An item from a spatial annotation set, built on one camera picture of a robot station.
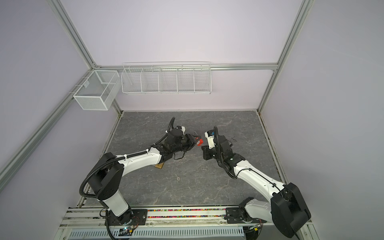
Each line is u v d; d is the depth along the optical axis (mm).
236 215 738
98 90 972
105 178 457
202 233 1573
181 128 826
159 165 906
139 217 737
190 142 756
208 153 734
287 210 403
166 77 984
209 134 725
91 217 753
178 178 865
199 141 825
